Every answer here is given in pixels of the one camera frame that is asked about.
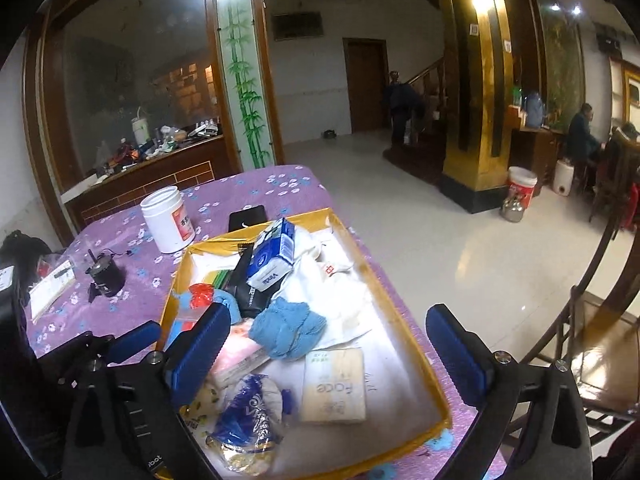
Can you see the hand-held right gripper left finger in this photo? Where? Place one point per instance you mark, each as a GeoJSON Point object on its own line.
{"type": "Point", "coordinates": [197, 355]}

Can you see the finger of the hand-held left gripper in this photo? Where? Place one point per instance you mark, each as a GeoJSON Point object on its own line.
{"type": "Point", "coordinates": [135, 340]}

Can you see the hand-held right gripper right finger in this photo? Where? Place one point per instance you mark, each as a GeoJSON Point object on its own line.
{"type": "Point", "coordinates": [460, 355]}

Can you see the pink tissue pack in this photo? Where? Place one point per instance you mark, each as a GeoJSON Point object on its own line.
{"type": "Point", "coordinates": [240, 355]}

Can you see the lemon print tissue pack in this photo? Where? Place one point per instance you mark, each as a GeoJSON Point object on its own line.
{"type": "Point", "coordinates": [200, 407]}

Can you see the blue knitted cloth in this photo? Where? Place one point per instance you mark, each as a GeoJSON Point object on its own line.
{"type": "Point", "coordinates": [227, 305]}
{"type": "Point", "coordinates": [287, 330]}

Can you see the yellow cardboard box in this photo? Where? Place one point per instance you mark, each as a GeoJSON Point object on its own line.
{"type": "Point", "coordinates": [400, 360]}

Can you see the large red plastic bag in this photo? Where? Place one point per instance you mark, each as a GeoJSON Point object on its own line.
{"type": "Point", "coordinates": [202, 294]}

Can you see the blue white plastic pack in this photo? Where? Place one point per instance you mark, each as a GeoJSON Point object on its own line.
{"type": "Point", "coordinates": [250, 420]}

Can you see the white cloth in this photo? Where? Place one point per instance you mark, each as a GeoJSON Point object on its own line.
{"type": "Point", "coordinates": [345, 315]}

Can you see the blue floral tissue pack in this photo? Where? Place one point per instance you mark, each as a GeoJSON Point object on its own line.
{"type": "Point", "coordinates": [272, 255]}

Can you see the white tissue pack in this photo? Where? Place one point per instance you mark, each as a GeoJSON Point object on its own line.
{"type": "Point", "coordinates": [332, 387]}

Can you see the white cloth bag red label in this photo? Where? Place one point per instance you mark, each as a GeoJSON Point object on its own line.
{"type": "Point", "coordinates": [325, 260]}

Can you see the black electric motor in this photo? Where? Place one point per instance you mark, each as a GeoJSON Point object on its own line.
{"type": "Point", "coordinates": [105, 272]}

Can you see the coloured strips packet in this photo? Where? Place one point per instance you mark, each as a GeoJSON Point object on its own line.
{"type": "Point", "coordinates": [220, 278]}

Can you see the black foil packet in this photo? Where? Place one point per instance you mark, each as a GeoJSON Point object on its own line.
{"type": "Point", "coordinates": [250, 290]}

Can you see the black pen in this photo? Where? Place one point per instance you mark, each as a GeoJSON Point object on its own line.
{"type": "Point", "coordinates": [61, 273]}

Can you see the paper notebook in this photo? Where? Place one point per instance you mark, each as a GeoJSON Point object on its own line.
{"type": "Point", "coordinates": [50, 287]}

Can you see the white plastic jar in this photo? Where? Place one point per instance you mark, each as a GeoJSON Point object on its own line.
{"type": "Point", "coordinates": [167, 220]}

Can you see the dark wooden chair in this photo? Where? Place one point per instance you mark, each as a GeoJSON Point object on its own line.
{"type": "Point", "coordinates": [590, 335]}

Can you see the black bag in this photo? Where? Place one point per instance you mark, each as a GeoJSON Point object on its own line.
{"type": "Point", "coordinates": [22, 250]}

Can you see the black phone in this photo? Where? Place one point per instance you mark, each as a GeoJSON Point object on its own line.
{"type": "Point", "coordinates": [247, 217]}

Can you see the metal kettle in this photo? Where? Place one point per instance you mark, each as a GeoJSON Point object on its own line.
{"type": "Point", "coordinates": [511, 208]}

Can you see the wooden counter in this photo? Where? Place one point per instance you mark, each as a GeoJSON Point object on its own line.
{"type": "Point", "coordinates": [150, 182]}

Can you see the white bucket red print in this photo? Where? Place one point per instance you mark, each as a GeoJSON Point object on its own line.
{"type": "Point", "coordinates": [522, 182]}

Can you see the clutter pile on counter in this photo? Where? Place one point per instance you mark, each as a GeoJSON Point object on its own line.
{"type": "Point", "coordinates": [150, 149]}

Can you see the white plastic barrel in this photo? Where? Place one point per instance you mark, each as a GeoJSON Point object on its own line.
{"type": "Point", "coordinates": [565, 177]}

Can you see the white thermos jug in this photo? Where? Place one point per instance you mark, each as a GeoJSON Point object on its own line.
{"type": "Point", "coordinates": [141, 130]}

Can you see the wooden cabinet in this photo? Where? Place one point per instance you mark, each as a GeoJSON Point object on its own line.
{"type": "Point", "coordinates": [535, 150]}

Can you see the wooden staircase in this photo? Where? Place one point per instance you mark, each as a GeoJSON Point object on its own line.
{"type": "Point", "coordinates": [430, 110]}

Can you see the blue water jug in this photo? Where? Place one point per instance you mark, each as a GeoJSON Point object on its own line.
{"type": "Point", "coordinates": [532, 110]}

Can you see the wood framed glass partition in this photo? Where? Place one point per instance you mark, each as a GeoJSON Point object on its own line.
{"type": "Point", "coordinates": [125, 60]}

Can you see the golden pillar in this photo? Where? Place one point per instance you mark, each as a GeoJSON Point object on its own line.
{"type": "Point", "coordinates": [475, 75]}

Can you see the bamboo painted pillar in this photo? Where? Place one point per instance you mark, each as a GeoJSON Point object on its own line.
{"type": "Point", "coordinates": [245, 75]}

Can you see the brown wooden door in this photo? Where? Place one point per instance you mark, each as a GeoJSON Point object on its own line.
{"type": "Point", "coordinates": [367, 85]}

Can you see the green landscape wall panel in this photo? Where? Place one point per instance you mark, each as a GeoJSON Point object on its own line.
{"type": "Point", "coordinates": [560, 60]}

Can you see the dark wall picture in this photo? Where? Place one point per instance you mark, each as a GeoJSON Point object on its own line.
{"type": "Point", "coordinates": [297, 26]}

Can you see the black wall speaker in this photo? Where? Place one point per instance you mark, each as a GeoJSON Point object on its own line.
{"type": "Point", "coordinates": [609, 42]}

